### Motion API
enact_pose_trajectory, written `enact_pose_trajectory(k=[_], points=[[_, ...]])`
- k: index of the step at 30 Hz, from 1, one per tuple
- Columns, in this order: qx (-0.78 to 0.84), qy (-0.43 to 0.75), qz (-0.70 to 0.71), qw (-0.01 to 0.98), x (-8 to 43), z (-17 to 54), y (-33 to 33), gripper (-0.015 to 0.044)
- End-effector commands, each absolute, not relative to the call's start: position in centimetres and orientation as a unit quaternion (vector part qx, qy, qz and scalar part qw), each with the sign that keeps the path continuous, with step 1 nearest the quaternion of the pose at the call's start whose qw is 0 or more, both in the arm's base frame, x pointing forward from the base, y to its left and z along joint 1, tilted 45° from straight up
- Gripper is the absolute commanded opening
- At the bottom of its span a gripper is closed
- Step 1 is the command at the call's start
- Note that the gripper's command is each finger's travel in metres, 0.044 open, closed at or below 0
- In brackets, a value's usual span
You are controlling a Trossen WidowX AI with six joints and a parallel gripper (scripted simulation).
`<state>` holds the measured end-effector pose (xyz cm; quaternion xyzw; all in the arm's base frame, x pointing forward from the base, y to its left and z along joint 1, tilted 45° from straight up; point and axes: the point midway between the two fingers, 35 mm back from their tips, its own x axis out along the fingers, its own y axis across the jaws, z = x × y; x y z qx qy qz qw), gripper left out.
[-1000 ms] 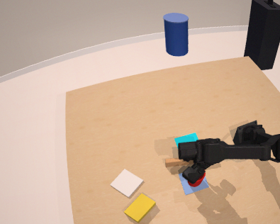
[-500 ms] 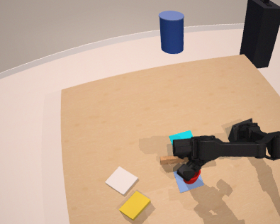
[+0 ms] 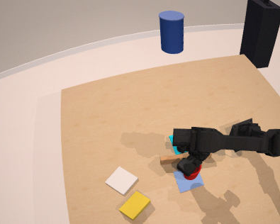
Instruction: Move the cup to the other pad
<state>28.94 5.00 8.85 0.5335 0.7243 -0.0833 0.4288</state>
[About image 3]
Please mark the red cup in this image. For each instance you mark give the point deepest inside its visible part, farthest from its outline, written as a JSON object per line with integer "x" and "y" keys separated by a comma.
{"x": 194, "y": 175}

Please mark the yellow rectangular block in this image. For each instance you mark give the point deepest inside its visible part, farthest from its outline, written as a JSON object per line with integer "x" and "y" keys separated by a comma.
{"x": 134, "y": 206}

